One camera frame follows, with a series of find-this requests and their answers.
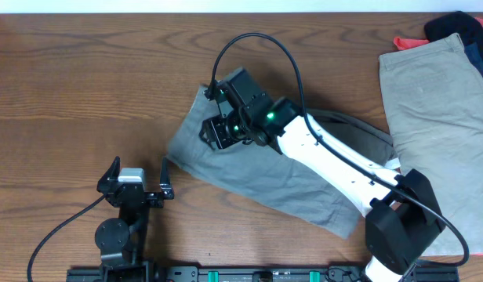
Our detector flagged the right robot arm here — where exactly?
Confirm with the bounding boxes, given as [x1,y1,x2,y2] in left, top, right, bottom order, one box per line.
[199,68,445,281]

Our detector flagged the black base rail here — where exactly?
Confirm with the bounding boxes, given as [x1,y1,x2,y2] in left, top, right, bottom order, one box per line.
[66,266,460,282]

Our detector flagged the grey shorts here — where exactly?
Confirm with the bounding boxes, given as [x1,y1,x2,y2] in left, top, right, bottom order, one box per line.
[165,84,401,240]

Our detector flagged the black garment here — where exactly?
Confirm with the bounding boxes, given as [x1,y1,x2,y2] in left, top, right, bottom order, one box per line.
[424,11,483,61]

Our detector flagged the navy blue garment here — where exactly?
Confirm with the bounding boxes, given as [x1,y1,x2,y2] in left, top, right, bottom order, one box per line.
[464,43,483,78]

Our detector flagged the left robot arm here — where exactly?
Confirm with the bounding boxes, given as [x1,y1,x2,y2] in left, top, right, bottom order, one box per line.
[95,157,175,282]

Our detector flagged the beige khaki shorts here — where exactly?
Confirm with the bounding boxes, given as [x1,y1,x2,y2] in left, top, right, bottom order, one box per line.
[379,34,483,254]

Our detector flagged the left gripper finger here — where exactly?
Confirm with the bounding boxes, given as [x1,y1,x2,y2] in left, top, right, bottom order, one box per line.
[96,156,121,193]
[159,157,174,199]

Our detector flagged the red garment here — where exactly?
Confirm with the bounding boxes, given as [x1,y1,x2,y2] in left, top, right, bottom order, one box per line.
[393,17,483,51]

